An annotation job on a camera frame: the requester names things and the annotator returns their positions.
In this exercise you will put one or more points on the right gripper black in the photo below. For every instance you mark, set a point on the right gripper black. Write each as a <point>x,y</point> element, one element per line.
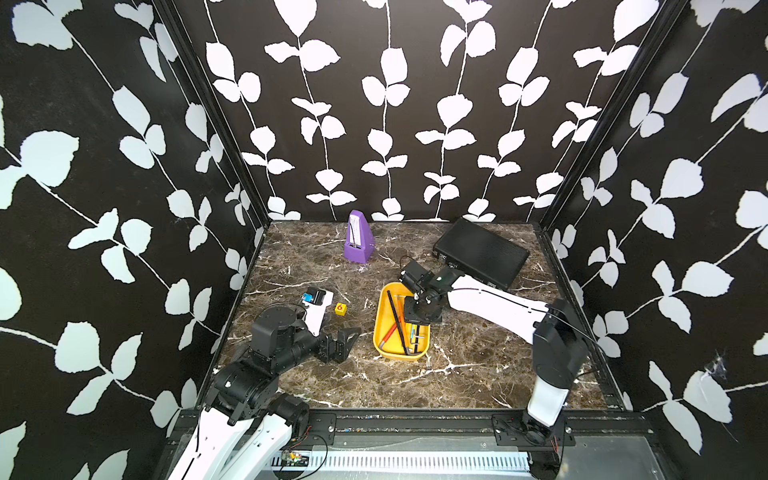
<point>410,316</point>

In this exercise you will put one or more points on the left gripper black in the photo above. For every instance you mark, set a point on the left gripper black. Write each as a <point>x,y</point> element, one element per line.
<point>341,349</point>

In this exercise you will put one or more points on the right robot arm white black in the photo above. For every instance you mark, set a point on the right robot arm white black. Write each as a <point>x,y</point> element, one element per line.
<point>559,349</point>

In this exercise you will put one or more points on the black front mounting rail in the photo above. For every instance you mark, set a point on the black front mounting rail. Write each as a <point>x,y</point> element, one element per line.
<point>505,426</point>

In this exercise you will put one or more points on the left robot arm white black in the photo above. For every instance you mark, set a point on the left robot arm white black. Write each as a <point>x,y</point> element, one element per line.
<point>244,421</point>

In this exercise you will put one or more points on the red hex key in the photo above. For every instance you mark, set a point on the red hex key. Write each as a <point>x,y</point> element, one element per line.
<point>388,335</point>

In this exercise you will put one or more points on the yellow plastic storage tray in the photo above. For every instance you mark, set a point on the yellow plastic storage tray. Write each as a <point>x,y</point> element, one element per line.
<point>394,337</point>

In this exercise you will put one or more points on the perforated metal strip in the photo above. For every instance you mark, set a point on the perforated metal strip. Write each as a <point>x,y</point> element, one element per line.
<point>430,462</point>

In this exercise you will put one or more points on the dark long hex key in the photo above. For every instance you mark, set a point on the dark long hex key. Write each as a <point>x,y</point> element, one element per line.
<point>400,331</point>

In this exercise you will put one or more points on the orange hex key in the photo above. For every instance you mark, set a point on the orange hex key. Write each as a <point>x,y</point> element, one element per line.
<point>399,301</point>

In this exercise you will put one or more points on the black briefcase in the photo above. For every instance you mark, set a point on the black briefcase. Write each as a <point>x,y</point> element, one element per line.
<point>481,253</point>

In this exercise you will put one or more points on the purple metronome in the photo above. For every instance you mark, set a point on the purple metronome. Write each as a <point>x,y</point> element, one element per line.
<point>359,245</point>

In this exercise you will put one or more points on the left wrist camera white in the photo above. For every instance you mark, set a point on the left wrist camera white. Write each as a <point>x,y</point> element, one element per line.
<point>315,302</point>

